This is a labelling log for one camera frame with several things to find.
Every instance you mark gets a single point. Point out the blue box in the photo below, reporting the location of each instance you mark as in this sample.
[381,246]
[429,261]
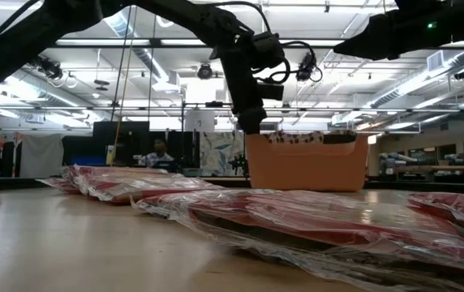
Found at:
[88,160]

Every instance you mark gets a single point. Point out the white hanging cloth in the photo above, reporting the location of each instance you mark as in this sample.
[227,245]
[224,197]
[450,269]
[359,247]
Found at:
[41,156]

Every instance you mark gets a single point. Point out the black ceiling-mounted device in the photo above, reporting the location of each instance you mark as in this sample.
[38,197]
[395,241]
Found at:
[51,69]

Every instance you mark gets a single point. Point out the white square sign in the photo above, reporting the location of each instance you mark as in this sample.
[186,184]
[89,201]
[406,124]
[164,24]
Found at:
[199,121]

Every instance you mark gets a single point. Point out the background wooden workbench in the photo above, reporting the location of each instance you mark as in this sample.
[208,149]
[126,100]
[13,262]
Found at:
[439,167]

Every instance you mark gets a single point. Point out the leaf-patterned panel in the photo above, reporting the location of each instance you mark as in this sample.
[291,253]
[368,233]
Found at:
[217,152]

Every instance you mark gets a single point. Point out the colourful patterned panel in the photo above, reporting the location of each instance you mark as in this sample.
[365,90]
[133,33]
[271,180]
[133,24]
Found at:
[9,137]

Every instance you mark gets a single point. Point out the white ceiling air vent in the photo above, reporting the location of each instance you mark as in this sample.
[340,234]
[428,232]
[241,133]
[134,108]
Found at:
[435,61]

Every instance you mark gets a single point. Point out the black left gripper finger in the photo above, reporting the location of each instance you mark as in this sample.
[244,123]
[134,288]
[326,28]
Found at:
[251,121]

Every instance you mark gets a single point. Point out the yellow white container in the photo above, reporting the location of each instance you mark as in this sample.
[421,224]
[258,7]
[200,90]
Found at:
[110,155]

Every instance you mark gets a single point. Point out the black metal frame stand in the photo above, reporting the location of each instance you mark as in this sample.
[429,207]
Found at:
[214,104]

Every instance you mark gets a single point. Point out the orange plastic basket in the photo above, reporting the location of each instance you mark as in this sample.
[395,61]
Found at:
[305,166]

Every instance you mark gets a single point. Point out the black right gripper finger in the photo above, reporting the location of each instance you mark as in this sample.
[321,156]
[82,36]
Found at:
[374,40]

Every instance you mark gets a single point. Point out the red plastic-wrapped popcorn bag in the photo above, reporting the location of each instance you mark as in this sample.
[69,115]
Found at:
[459,209]
[134,186]
[94,170]
[297,219]
[59,184]

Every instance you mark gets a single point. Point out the dotted floral fabric item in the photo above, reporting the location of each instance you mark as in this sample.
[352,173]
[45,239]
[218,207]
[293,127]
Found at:
[293,138]

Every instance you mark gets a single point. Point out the black overhead frame bar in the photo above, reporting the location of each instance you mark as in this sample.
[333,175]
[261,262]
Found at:
[155,42]

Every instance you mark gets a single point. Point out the grey horizontal rail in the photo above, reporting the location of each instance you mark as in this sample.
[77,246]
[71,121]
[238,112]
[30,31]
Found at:
[337,109]

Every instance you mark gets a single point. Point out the large black screen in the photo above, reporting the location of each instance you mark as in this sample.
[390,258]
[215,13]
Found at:
[132,138]

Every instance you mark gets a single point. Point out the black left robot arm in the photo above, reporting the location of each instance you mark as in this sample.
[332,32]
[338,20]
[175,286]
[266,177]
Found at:
[21,44]

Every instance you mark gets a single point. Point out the round black ceiling spotlight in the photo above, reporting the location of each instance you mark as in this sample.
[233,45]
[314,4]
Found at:
[204,71]

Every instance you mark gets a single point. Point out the small black tripod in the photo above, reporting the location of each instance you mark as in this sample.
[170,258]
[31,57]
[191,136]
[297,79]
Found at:
[239,164]

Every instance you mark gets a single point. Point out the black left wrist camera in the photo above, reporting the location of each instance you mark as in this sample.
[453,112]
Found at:
[269,91]

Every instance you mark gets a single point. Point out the black table edge rail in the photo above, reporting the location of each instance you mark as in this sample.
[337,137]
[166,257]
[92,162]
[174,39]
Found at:
[21,183]

